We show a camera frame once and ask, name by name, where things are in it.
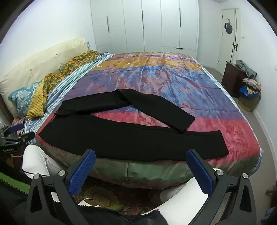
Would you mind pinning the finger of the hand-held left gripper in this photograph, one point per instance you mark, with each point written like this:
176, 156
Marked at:
27, 137
16, 128

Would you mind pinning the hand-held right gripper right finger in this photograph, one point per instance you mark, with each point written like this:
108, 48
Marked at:
199, 168

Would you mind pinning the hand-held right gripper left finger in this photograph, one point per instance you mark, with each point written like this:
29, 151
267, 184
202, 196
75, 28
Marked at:
83, 167

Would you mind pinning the black pants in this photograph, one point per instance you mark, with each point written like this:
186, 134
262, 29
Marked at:
129, 140

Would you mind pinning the person's left leg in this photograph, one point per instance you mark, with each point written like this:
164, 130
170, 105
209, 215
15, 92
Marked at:
36, 160

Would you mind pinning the person's leg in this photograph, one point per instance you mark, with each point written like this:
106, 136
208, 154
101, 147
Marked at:
179, 203
36, 160

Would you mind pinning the teal floral pillow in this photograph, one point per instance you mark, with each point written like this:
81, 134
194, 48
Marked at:
21, 97

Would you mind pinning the yellow dotted cloth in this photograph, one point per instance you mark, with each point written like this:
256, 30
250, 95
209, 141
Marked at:
36, 101

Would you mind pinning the dark cloth with green stripe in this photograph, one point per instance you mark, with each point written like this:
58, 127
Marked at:
13, 179

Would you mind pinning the person's right leg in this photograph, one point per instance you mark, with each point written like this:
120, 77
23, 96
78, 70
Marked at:
179, 203

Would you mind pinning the patterned rug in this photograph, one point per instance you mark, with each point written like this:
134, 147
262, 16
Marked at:
112, 194

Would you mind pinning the black cloth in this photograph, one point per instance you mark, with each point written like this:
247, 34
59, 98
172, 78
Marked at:
121, 218

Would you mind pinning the cream padded headboard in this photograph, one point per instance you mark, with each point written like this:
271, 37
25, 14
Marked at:
32, 62

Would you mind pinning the blue white striped bed sheet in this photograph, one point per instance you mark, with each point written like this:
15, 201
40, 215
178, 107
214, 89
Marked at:
71, 73

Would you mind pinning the olive laundry basket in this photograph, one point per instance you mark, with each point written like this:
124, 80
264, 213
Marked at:
248, 102

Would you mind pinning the green orange floral cloth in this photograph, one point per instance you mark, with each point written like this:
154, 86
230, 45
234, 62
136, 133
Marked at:
71, 63

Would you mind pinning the colourful floral satin blanket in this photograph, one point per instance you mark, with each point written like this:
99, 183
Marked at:
173, 82

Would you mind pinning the dark wooden nightstand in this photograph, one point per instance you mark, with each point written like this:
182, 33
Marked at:
231, 77

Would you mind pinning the pile of mixed clothes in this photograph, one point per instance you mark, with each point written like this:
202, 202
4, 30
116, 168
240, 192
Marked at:
251, 86

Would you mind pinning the grey green cloth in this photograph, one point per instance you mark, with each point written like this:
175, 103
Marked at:
246, 68

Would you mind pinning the white door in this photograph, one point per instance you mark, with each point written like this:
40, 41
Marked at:
226, 52

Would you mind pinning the dark round door hanger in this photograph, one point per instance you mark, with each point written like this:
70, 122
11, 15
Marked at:
228, 29

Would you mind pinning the white wardrobe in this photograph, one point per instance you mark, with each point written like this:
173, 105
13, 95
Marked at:
151, 26

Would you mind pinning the wall socket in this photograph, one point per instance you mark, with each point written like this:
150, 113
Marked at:
88, 44

